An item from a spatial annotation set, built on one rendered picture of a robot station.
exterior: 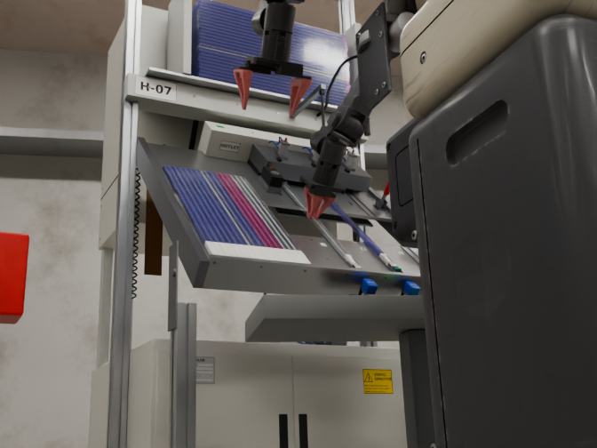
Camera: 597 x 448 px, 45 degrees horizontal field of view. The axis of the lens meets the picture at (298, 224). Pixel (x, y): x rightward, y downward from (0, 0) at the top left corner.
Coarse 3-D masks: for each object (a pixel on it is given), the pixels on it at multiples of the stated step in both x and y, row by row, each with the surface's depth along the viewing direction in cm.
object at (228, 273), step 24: (216, 264) 142; (240, 264) 144; (264, 264) 146; (288, 264) 148; (312, 264) 151; (216, 288) 144; (240, 288) 146; (264, 288) 148; (288, 288) 150; (312, 288) 153; (336, 288) 155; (384, 288) 160
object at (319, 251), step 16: (192, 224) 158; (304, 240) 168; (320, 240) 171; (208, 256) 145; (320, 256) 162; (336, 256) 165; (352, 256) 168; (368, 256) 170; (400, 256) 177; (416, 256) 180; (416, 272) 170
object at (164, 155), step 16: (160, 160) 190; (176, 160) 194; (192, 160) 197; (208, 160) 201; (224, 160) 206; (256, 176) 201; (304, 192) 200; (336, 192) 209; (288, 208) 187; (352, 208) 200; (368, 208) 203; (368, 224) 204
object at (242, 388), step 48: (96, 384) 210; (144, 384) 165; (240, 384) 170; (288, 384) 175; (336, 384) 181; (384, 384) 188; (96, 432) 204; (144, 432) 161; (240, 432) 166; (288, 432) 172; (336, 432) 178; (384, 432) 184
